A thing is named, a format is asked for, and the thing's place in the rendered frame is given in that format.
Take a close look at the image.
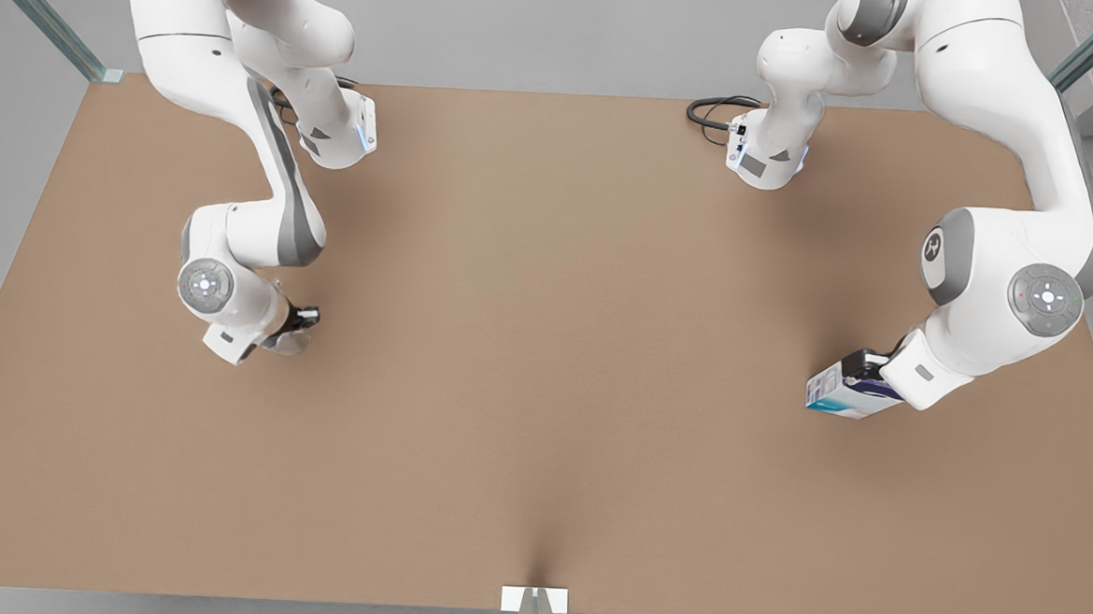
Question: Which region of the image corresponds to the small clear glass cup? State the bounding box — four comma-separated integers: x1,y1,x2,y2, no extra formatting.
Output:
263,326,311,358

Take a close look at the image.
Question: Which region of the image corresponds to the blue and white carton box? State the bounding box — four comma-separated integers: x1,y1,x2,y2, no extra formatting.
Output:
803,355,911,423

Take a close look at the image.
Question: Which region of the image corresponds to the black cable loop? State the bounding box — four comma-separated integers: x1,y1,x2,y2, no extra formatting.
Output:
684,93,766,150
266,72,362,132

